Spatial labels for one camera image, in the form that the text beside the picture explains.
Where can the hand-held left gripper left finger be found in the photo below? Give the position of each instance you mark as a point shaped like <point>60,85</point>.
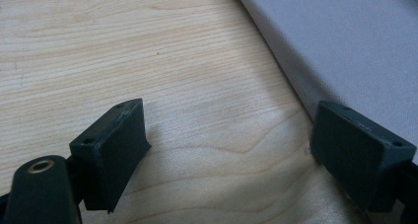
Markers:
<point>111,151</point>

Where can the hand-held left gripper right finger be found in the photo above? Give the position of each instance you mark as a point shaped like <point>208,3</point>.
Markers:
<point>355,158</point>

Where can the grey cloth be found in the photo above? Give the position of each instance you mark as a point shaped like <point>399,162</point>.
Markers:
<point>345,36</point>

